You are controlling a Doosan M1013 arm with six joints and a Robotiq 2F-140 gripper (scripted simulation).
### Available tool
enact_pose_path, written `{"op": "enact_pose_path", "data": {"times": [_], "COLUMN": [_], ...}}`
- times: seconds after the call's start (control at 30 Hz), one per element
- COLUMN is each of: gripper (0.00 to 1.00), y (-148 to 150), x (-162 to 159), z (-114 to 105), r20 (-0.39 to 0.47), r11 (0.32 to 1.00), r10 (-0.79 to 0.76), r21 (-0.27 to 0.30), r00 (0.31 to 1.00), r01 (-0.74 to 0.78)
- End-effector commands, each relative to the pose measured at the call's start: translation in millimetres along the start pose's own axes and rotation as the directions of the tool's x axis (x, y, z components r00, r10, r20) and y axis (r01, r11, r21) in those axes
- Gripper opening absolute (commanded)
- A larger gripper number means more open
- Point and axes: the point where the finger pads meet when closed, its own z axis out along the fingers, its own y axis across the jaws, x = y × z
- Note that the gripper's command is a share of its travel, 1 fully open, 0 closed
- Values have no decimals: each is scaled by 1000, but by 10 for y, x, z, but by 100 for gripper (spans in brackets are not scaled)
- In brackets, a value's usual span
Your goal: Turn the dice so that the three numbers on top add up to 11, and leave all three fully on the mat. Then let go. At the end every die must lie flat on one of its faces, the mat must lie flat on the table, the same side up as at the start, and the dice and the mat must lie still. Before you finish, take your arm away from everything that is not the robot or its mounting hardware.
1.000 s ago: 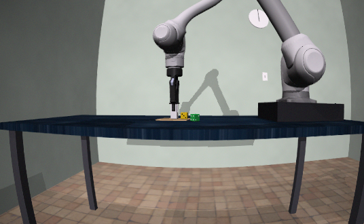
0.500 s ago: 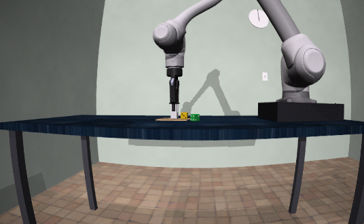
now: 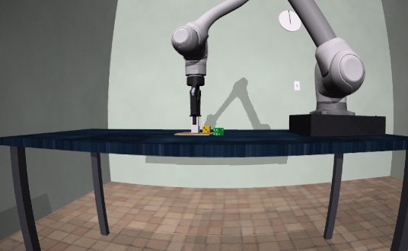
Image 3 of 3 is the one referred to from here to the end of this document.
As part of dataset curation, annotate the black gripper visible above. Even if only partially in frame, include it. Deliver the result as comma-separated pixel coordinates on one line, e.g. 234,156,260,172
186,76,205,133

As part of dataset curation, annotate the yellow die with black pips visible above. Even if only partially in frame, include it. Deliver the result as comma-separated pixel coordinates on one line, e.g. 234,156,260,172
202,125,211,133

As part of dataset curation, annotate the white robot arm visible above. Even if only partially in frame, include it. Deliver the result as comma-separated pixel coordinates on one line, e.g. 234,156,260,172
171,0,365,115

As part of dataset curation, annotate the green die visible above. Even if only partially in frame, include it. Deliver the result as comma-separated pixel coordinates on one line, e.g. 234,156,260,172
213,128,224,136

